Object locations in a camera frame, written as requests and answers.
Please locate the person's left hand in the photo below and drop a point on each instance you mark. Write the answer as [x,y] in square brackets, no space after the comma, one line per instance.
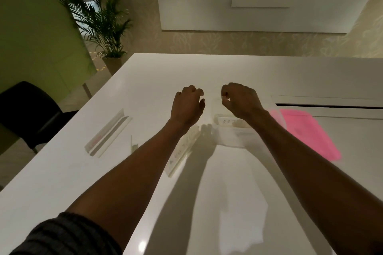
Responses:
[184,108]

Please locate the person's right hand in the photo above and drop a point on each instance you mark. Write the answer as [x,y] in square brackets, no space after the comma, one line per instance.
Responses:
[244,101]

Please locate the person's right thumb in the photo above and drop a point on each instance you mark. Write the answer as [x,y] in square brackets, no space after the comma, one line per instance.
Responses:
[226,104]

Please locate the person's left thumb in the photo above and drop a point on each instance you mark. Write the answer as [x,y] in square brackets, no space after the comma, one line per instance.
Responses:
[202,105]

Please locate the person's right forearm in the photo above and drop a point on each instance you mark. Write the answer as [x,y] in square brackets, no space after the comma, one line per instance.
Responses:
[314,180]

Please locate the person's left forearm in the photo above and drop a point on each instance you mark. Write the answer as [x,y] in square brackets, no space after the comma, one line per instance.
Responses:
[131,171]

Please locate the clear plastic bag with label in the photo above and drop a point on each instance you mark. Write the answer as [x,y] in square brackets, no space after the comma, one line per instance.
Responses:
[230,133]

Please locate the folded white strip with writing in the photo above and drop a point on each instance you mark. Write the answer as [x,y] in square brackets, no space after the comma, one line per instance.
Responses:
[179,156]

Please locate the pink plastic sheet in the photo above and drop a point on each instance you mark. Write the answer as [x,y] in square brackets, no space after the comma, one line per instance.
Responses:
[311,135]

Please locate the beige plant pot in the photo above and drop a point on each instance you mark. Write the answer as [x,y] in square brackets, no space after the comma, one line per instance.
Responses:
[113,65]

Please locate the long folded white paper strip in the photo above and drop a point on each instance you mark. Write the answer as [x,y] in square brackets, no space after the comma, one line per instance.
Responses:
[106,135]

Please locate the table leg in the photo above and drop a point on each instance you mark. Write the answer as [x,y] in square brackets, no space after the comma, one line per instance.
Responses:
[87,90]

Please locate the green palm plant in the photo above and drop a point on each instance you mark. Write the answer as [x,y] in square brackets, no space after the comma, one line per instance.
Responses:
[101,21]

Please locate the black chair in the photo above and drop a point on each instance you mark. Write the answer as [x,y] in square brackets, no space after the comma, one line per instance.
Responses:
[27,111]

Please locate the dark grey sleeve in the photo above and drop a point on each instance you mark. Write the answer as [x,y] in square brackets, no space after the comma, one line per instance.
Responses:
[68,237]

